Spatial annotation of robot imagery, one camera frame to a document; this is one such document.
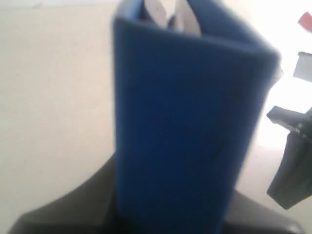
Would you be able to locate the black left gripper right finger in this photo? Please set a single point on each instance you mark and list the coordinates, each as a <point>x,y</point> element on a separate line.
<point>245,216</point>

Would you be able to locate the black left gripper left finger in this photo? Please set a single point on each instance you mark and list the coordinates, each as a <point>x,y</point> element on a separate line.
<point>88,209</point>

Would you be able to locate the blue ring binder notebook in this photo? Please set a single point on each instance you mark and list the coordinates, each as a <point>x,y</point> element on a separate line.
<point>185,108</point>

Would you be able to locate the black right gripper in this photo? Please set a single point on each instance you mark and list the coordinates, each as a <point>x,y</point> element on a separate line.
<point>292,182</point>

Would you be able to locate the white paper sheets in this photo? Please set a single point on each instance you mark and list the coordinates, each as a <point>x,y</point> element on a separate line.
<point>183,18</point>

